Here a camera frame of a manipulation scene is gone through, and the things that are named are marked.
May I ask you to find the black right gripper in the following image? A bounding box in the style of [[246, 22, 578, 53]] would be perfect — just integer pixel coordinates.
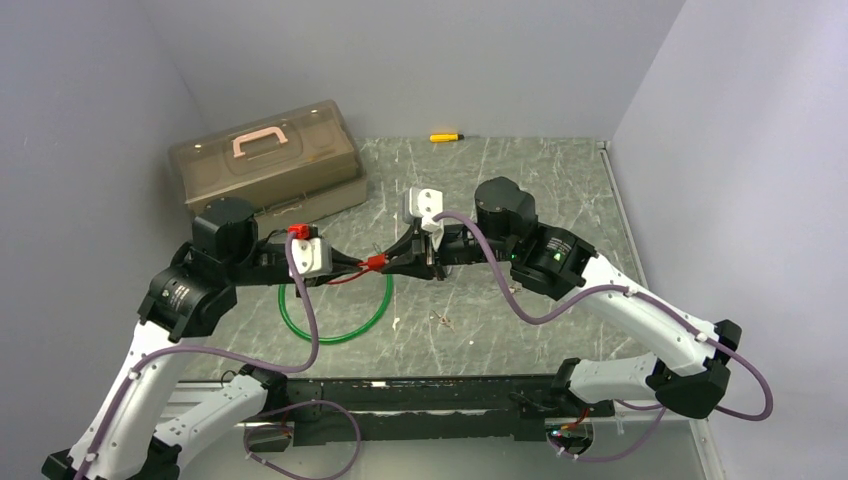
[[381, 223, 517, 281]]

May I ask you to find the red cable padlock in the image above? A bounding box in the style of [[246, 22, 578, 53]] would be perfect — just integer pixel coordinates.
[[329, 254, 387, 285]]

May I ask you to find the green cable lock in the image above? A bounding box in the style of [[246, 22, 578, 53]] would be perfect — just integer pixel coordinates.
[[277, 275, 395, 345]]

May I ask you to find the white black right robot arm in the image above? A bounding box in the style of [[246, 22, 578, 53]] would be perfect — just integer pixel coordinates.
[[383, 177, 741, 419]]

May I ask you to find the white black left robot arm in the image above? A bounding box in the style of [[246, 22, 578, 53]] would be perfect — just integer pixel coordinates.
[[41, 197, 361, 479]]

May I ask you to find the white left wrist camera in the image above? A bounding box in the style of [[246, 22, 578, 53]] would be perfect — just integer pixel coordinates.
[[287, 224, 333, 279]]

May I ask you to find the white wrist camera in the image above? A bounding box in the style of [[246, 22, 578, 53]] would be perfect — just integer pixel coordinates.
[[287, 224, 333, 279], [400, 187, 444, 233]]

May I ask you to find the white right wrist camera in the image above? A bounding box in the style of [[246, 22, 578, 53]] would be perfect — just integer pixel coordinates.
[[400, 187, 444, 233]]

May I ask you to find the brown translucent toolbox pink handle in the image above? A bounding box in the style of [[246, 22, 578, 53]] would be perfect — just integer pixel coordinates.
[[168, 100, 368, 234]]

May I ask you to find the yellow handled screwdriver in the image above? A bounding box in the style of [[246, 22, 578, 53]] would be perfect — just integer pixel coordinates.
[[429, 133, 465, 144]]

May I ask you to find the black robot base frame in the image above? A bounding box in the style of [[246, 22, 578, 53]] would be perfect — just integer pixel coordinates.
[[252, 374, 615, 446]]

